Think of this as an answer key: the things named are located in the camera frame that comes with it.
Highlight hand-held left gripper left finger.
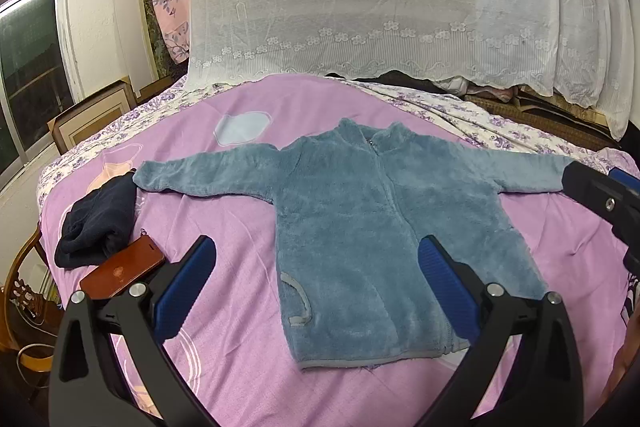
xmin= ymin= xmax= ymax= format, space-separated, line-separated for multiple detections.
xmin=47 ymin=234 xmax=218 ymax=427

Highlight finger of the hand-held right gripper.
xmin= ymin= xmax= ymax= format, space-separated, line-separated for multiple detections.
xmin=561 ymin=161 xmax=640 ymax=259
xmin=607 ymin=167 xmax=640 ymax=196

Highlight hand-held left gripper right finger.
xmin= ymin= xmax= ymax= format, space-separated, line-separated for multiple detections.
xmin=417 ymin=234 xmax=586 ymax=427

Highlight blue fleece jacket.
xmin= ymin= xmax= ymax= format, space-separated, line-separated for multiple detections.
xmin=132 ymin=118 xmax=576 ymax=370

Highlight person's right forearm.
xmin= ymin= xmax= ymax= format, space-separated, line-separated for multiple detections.
xmin=597 ymin=324 xmax=640 ymax=418

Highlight red brown smartphone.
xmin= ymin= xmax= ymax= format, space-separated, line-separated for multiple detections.
xmin=79 ymin=237 xmax=167 ymax=300

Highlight brown woven mats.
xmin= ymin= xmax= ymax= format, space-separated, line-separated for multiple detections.
xmin=465 ymin=82 xmax=626 ymax=152

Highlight pink purple blanket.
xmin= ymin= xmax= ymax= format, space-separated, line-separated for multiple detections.
xmin=37 ymin=73 xmax=640 ymax=427

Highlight dark navy folded cloth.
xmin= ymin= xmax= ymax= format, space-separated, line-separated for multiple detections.
xmin=54 ymin=170 xmax=138 ymax=269

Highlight wooden chair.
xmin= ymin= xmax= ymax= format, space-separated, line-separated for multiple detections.
xmin=0 ymin=227 xmax=63 ymax=378

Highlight wooden guitar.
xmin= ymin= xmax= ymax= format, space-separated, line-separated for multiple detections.
xmin=2 ymin=274 xmax=41 ymax=323

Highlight white purple floral bedsheet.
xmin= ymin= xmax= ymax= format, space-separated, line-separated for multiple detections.
xmin=37 ymin=74 xmax=621 ymax=208

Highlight tall framed green painting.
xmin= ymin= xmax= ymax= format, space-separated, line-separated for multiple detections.
xmin=112 ymin=0 xmax=173 ymax=82

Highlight sliding glass window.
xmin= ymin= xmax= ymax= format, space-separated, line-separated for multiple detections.
xmin=0 ymin=0 xmax=83 ymax=180

